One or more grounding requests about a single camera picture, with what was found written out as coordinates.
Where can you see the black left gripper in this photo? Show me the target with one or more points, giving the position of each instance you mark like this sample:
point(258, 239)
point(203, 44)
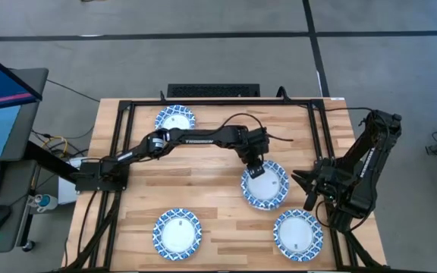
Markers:
point(257, 153)

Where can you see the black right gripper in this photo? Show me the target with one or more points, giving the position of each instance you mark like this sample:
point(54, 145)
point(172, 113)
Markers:
point(328, 177)

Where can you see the blue patterned paper bowl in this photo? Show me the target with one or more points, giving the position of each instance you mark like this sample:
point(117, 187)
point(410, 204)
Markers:
point(249, 201)
point(298, 236)
point(175, 120)
point(266, 187)
point(177, 235)

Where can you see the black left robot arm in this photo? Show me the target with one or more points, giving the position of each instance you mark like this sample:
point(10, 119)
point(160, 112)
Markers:
point(199, 138)

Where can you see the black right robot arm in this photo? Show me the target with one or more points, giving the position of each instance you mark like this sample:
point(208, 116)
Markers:
point(370, 159)

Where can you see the black perforated case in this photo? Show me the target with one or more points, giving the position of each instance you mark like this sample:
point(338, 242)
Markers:
point(212, 90)

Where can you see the white box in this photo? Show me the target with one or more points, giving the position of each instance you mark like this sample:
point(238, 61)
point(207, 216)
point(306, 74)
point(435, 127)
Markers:
point(65, 193)

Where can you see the black caster wheel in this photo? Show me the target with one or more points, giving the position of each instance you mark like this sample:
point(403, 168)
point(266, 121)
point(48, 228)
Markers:
point(28, 245)

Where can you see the grey computer desk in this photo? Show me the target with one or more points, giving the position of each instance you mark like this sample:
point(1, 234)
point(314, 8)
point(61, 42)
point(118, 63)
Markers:
point(15, 180)

